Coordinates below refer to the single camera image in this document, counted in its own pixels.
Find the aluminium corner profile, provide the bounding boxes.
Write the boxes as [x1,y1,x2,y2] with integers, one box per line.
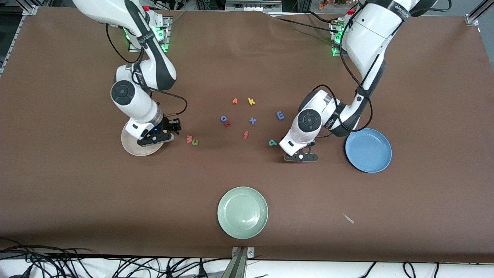
[466,0,494,27]

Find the metal table edge bracket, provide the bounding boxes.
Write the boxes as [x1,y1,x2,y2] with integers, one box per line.
[232,246,254,278]

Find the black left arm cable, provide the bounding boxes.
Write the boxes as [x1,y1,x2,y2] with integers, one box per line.
[311,12,374,132]

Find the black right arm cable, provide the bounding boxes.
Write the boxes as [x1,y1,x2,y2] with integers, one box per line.
[106,23,188,116]

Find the aluminium side rail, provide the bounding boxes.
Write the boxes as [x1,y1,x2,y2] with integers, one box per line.
[0,5,39,78]

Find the blue round plate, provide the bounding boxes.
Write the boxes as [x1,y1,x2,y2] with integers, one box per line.
[345,128,392,173]

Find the beige round plate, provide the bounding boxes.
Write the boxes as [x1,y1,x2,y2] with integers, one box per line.
[121,120,164,157]

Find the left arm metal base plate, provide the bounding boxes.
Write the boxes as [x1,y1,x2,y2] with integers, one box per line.
[332,19,348,58]

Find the orange artificial flowers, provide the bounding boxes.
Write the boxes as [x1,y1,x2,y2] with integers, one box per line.
[318,0,348,10]

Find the black cable on table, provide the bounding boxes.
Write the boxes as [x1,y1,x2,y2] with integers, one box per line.
[276,12,340,34]

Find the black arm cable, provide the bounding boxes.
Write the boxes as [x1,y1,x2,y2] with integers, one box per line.
[311,12,374,132]
[106,23,188,116]

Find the aluminium frame behind table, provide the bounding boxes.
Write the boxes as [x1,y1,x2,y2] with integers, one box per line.
[225,0,283,12]

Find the pale green round plate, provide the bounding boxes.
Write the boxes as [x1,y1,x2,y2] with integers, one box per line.
[217,186,269,240]

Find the black floor cable tangle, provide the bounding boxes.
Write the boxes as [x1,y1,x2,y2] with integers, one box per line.
[0,237,232,278]

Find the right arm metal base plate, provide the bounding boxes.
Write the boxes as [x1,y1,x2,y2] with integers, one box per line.
[129,15,170,53]

